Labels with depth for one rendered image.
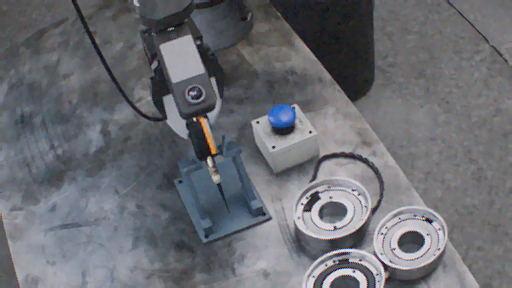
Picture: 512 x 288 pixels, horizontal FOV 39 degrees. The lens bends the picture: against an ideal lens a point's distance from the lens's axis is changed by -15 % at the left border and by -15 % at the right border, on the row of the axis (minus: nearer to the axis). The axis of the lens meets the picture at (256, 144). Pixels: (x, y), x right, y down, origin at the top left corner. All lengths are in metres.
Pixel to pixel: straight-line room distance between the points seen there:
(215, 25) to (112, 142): 0.27
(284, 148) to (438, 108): 1.30
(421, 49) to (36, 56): 1.46
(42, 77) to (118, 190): 0.37
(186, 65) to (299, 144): 0.26
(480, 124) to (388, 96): 0.33
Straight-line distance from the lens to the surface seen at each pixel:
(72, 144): 1.31
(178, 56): 0.96
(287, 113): 1.14
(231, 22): 1.38
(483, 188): 2.19
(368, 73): 2.39
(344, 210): 1.09
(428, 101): 2.42
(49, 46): 1.56
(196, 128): 1.06
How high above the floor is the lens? 1.66
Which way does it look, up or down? 45 degrees down
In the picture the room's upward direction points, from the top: 12 degrees counter-clockwise
